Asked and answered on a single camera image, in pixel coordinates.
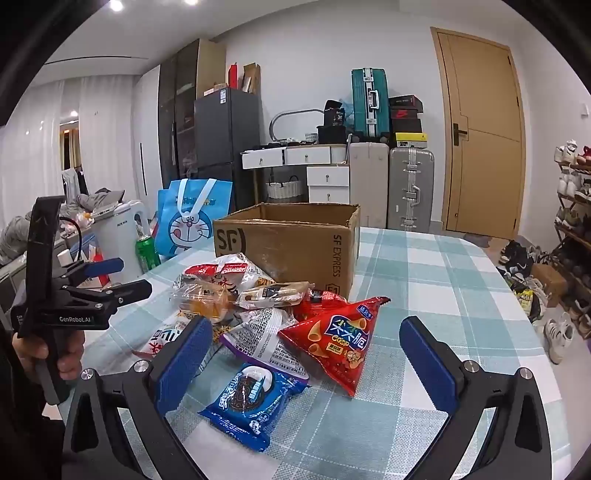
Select woven basket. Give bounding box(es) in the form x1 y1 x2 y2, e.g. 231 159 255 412
267 175 303 204

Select dark glass cabinet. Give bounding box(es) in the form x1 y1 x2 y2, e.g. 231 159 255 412
157 39 227 185

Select white curtain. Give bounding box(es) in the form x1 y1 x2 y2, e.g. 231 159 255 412
0 76 139 208

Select white appliance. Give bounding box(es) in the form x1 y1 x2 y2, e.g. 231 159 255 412
90 200 151 278

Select silver suitcase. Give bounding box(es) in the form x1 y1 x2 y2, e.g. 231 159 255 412
387 147 435 234

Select small black box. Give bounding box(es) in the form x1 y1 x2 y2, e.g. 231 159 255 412
324 99 347 127

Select person's left forearm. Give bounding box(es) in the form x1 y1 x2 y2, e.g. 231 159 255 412
0 318 70 480

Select beige suitcase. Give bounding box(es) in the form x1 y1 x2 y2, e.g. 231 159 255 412
347 141 391 229

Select black shoe box white label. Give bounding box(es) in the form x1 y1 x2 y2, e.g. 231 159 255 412
389 95 423 112

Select grey clothes pile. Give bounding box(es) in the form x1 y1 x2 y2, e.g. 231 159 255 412
0 185 125 259

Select teal suitcase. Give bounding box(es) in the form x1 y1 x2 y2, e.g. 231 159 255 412
351 68 389 141

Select brown cardboard box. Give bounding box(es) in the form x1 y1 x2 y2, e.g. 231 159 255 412
213 202 361 296

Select wooden shoe rack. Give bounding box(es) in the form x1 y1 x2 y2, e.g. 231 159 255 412
551 143 591 337

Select checked tablecloth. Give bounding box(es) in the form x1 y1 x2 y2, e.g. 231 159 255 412
83 226 573 480

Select red triangular chip packet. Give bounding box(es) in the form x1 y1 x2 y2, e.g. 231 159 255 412
278 296 390 398

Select blue cartoon tote bag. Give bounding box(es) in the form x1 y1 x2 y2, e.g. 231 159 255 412
154 178 234 257

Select grey refrigerator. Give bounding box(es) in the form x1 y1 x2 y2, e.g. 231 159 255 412
193 89 262 217

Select person's left hand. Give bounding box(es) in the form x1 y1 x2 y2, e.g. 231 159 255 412
11 329 86 386

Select red snack packet black label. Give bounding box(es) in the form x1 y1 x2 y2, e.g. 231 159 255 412
295 286 338 324

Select orange bread packet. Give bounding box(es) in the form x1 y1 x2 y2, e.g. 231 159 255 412
173 272 238 321

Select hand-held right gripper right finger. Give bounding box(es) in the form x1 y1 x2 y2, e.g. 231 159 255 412
399 316 548 480

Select black cable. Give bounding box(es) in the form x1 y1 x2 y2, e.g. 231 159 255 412
59 217 85 265

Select blue cookie packet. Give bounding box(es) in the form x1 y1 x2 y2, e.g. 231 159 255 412
198 362 309 453

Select clear sandwich biscuit packet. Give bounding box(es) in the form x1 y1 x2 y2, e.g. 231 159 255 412
235 280 312 310

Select cardboard floor box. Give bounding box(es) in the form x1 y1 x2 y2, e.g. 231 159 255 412
531 263 568 305

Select wooden door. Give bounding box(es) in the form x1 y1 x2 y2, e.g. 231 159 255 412
430 26 527 241

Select rows of shoes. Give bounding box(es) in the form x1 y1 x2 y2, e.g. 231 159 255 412
554 141 591 333

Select green drink can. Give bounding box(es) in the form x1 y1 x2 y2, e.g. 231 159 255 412
135 234 162 273

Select white purple snack packet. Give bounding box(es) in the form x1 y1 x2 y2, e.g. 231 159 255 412
219 307 310 381

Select white drawer desk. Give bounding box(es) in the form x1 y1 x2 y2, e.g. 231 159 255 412
241 144 352 206

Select oval metal frame mirror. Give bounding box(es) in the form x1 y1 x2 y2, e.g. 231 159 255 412
269 109 326 144

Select tall cardboard box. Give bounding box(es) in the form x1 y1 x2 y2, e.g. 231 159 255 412
242 62 262 95

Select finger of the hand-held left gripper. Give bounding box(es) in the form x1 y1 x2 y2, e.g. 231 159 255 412
62 279 153 319
58 257 124 289

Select white red snack bag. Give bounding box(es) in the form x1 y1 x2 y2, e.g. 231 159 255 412
182 253 278 296

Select scattered shoes pile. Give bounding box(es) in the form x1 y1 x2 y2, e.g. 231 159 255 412
498 240 578 365

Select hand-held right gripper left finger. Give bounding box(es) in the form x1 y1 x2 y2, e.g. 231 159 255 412
62 316 218 480

